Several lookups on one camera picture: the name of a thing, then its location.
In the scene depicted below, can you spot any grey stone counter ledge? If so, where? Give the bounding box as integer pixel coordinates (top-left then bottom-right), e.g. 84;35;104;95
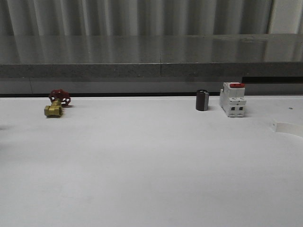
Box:
0;34;303;96

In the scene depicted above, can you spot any white circuit breaker red switch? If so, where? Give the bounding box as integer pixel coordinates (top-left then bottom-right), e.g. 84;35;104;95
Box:
219;82;246;118

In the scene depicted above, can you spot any white half pipe clamp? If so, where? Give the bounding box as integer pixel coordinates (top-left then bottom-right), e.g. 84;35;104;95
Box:
272;121;303;137

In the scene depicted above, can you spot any grey pleated curtain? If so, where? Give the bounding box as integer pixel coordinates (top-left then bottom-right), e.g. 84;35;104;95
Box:
0;0;303;37

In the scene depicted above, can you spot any brass valve red handwheel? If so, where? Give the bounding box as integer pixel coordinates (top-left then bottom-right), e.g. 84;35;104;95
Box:
44;89;71;117

